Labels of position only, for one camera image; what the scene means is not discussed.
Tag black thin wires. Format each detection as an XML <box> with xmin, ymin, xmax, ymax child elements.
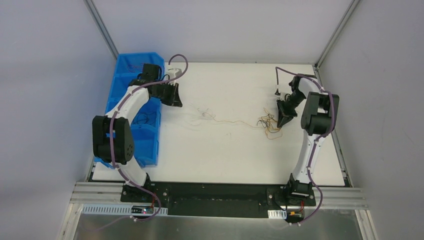
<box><xmin>132</xmin><ymin>111</ymin><xmax>157</xmax><ymax>126</ymax></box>

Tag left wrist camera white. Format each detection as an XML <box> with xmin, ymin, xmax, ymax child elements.
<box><xmin>165</xmin><ymin>67</ymin><xmax>183</xmax><ymax>80</ymax></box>

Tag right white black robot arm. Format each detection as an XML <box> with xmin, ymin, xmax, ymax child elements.
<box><xmin>276</xmin><ymin>74</ymin><xmax>340</xmax><ymax>206</ymax></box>

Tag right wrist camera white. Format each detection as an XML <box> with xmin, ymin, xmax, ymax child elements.
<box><xmin>274</xmin><ymin>89</ymin><xmax>286</xmax><ymax>101</ymax></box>

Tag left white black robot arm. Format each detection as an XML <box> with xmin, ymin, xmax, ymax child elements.
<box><xmin>92</xmin><ymin>63</ymin><xmax>186</xmax><ymax>203</ymax></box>

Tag corner aluminium post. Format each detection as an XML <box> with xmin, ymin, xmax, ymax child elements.
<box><xmin>314</xmin><ymin>0</ymin><xmax>362</xmax><ymax>71</ymax></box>
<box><xmin>83</xmin><ymin>0</ymin><xmax>119</xmax><ymax>60</ymax></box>

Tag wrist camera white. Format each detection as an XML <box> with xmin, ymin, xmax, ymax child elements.
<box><xmin>165</xmin><ymin>67</ymin><xmax>183</xmax><ymax>80</ymax></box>
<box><xmin>274</xmin><ymin>89</ymin><xmax>286</xmax><ymax>101</ymax></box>

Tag white slotted cable duct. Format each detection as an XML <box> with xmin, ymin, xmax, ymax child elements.
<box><xmin>81</xmin><ymin>204</ymin><xmax>168</xmax><ymax>217</ymax></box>

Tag blue plastic bin row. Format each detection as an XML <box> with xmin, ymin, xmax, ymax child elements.
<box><xmin>94</xmin><ymin>52</ymin><xmax>166</xmax><ymax>170</ymax></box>

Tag aluminium frame rail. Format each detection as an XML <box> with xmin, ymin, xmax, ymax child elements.
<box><xmin>69</xmin><ymin>182</ymin><xmax>369</xmax><ymax>210</ymax></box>

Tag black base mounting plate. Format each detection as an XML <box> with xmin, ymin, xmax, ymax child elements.
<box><xmin>120</xmin><ymin>181</ymin><xmax>316</xmax><ymax>218</ymax></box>

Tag left corner aluminium post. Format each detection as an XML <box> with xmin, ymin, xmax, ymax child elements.
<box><xmin>83</xmin><ymin>0</ymin><xmax>119</xmax><ymax>60</ymax></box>

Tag right corner aluminium post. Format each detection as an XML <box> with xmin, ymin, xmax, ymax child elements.
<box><xmin>314</xmin><ymin>0</ymin><xmax>362</xmax><ymax>71</ymax></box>

